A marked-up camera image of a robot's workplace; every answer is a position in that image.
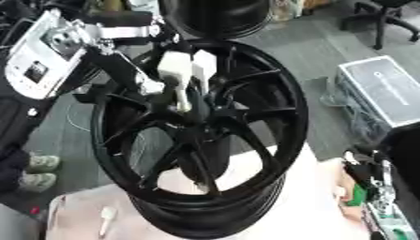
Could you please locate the black office chair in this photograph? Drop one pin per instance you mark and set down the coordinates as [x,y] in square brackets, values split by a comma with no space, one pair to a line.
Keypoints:
[385,18]

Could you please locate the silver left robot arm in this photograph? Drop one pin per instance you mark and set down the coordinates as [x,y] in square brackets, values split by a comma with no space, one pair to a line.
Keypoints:
[38,62]

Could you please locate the person's leg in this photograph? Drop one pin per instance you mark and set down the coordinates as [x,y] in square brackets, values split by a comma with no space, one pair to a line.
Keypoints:
[10,168]

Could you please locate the person's pale shoe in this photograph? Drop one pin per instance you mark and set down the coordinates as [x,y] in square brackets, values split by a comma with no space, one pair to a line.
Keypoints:
[37,181]
[42,163]

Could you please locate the grey and white box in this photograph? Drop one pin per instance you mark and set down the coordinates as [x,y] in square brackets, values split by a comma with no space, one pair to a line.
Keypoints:
[383,87]

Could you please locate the black spoked wheel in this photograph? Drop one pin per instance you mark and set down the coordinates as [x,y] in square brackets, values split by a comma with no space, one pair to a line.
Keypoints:
[273,93]

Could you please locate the black round wheel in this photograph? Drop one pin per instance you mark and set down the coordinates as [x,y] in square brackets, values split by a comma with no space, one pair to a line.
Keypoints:
[219,15]

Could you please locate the white pin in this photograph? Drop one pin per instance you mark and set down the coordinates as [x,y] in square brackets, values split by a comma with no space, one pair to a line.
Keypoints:
[174,64]
[107,215]
[205,62]

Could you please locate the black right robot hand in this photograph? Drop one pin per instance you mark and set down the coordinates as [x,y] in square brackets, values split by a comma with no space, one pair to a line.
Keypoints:
[361,175]

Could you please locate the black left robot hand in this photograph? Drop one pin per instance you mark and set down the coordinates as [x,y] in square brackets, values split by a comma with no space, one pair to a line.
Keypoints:
[117,67]

